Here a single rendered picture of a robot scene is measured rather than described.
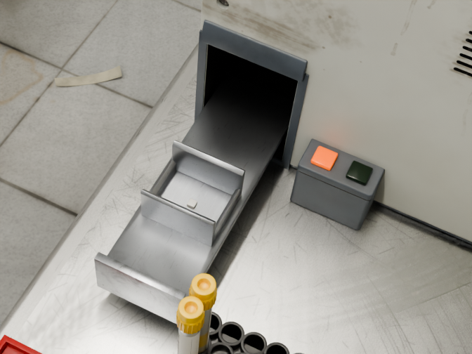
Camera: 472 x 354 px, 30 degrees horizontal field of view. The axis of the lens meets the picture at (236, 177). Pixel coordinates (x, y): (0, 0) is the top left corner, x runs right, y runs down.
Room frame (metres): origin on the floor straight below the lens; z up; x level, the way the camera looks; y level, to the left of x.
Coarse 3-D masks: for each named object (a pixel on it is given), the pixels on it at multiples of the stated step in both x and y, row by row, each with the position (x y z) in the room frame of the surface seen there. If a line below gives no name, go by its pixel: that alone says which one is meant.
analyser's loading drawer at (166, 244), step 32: (224, 96) 0.44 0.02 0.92; (256, 96) 0.45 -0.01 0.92; (192, 128) 0.41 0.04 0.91; (224, 128) 0.41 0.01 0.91; (256, 128) 0.42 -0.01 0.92; (288, 128) 0.42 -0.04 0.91; (192, 160) 0.36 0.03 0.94; (224, 160) 0.38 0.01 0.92; (256, 160) 0.39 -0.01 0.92; (160, 192) 0.35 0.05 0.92; (192, 192) 0.35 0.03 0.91; (224, 192) 0.35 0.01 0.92; (128, 224) 0.32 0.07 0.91; (160, 224) 0.32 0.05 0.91; (192, 224) 0.31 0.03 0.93; (224, 224) 0.33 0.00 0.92; (96, 256) 0.28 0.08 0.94; (128, 256) 0.29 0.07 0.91; (160, 256) 0.29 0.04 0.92; (192, 256) 0.30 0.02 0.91; (128, 288) 0.27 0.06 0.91; (160, 288) 0.26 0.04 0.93
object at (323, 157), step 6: (318, 150) 0.39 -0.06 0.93; (324, 150) 0.39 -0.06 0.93; (330, 150) 0.40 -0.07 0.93; (318, 156) 0.39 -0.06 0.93; (324, 156) 0.39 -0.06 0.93; (330, 156) 0.39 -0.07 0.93; (336, 156) 0.39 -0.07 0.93; (312, 162) 0.38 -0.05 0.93; (318, 162) 0.38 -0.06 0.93; (324, 162) 0.38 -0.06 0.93; (330, 162) 0.38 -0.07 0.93; (324, 168) 0.38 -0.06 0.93; (330, 168) 0.38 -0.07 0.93
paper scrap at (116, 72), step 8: (104, 72) 1.22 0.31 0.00; (112, 72) 1.22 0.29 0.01; (120, 72) 1.22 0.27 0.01; (56, 80) 1.18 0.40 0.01; (64, 80) 1.18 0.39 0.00; (72, 80) 1.19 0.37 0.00; (80, 80) 1.19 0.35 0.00; (88, 80) 1.19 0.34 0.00; (96, 80) 1.20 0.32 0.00; (104, 80) 1.20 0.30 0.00
